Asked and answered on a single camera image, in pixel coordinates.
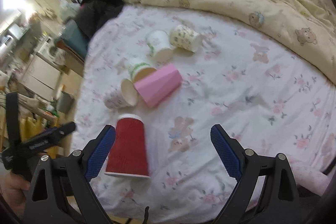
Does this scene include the pink faceted cup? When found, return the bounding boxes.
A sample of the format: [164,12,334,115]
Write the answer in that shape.
[134,64,182,108]

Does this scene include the white cabinet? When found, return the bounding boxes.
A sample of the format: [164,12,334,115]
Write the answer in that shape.
[21,55,61,101]

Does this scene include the black clothing pile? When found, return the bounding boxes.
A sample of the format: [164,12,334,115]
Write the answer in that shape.
[74,0,125,39]

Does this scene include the white floral paper cup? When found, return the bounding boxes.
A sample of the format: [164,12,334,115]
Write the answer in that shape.
[104,79,138,109]

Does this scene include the cream floral paper cup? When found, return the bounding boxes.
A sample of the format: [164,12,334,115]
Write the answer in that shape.
[169,24,203,53]

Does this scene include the red paper cup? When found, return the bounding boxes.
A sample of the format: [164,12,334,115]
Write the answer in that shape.
[105,114,150,178]

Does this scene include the green striped paper cup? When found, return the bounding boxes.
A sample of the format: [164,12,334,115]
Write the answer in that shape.
[128,57,157,83]

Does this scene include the yellow wooden chair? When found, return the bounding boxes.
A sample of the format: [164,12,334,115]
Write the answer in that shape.
[1,107,59,152]

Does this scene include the white cup green leaves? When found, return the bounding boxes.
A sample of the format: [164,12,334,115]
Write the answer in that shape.
[146,30,173,63]

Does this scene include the white floral bed sheet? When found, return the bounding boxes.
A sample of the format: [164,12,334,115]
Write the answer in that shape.
[71,6,335,223]

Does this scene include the white washing machine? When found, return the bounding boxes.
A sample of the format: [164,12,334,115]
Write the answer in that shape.
[37,36,63,66]

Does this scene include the grey plastic bin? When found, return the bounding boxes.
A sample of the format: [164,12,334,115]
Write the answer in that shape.
[56,91,75,114]

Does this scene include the left hand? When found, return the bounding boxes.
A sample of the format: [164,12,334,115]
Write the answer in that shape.
[1,171,30,219]

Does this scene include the teal storage box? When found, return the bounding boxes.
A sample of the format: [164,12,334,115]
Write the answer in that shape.
[54,19,89,61]

